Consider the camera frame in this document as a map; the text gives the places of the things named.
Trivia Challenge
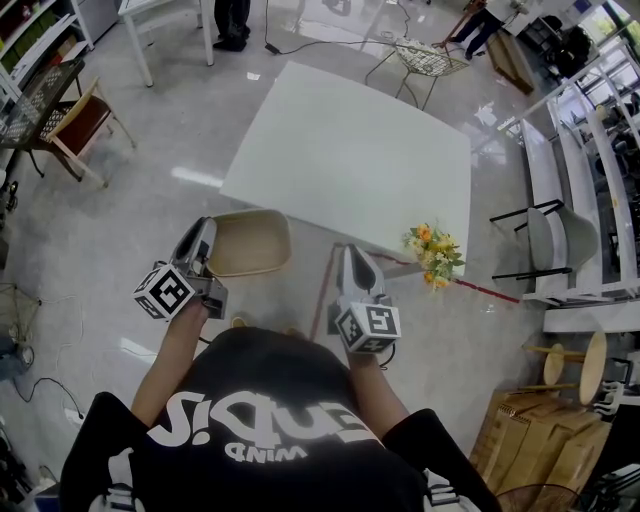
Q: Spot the wire frame chair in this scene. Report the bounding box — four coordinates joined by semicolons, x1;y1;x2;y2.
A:
364;34;471;112

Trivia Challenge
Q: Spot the person's right forearm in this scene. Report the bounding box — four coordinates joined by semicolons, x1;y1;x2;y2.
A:
346;349;412;442

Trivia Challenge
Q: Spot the grey chair with black frame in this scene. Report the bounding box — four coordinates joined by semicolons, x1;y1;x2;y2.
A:
489;198;601;282

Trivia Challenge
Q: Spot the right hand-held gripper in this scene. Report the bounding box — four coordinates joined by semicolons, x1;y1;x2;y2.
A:
326;243;403;356

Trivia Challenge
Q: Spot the stack of cardboard boxes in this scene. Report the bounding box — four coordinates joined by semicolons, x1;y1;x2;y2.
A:
468;388;614;497

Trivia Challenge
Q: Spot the wooden coat rack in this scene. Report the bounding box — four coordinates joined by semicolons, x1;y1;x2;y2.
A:
431;0;482;50

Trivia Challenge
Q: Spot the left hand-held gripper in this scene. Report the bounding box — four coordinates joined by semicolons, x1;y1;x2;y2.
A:
132;215;231;323

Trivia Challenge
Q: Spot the small white work table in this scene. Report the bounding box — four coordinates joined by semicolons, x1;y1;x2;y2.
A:
116;0;217;89

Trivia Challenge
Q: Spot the yellow and orange flower bouquet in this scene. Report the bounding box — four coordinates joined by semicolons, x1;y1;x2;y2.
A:
401;221;467;292

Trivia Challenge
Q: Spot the round wooden stool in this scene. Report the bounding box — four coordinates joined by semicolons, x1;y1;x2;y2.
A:
521;330;609;407

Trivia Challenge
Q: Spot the wooden chair with brown seat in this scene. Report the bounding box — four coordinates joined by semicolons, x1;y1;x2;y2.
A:
38;75;138;189

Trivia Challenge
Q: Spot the person's left forearm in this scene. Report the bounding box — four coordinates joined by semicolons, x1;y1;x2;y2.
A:
130;302;210;427

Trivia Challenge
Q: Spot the wooden floor platform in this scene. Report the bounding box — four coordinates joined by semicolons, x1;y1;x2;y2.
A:
486;31;536;96

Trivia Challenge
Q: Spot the black floor cable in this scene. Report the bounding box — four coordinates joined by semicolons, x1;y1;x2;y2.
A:
11;376;84;419

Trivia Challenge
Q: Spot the black patterned glass table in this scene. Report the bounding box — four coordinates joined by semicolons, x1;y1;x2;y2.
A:
0;58;87;179

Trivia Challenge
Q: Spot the person's black printed T-shirt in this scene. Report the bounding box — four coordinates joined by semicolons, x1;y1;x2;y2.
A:
58;326;502;512

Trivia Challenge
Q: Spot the white metal shelving rack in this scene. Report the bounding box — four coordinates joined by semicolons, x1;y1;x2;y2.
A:
498;38;640;307

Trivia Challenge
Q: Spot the crumpled white paper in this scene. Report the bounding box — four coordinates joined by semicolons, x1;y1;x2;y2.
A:
473;101;499;127

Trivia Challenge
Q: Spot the grey shoulder strap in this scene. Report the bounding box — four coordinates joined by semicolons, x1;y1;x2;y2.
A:
101;446;137;512
421;468;465;512

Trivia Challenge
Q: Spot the beige oval tray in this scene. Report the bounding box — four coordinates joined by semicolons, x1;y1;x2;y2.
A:
205;208;293;278

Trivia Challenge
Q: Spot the white storage shelf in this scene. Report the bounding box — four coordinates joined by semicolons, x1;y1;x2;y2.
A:
0;0;97;97

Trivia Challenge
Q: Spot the black floor fan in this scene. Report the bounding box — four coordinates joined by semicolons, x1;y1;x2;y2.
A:
494;483;582;512

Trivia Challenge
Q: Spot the gold wire rack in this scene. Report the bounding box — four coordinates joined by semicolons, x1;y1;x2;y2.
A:
0;281;44;347

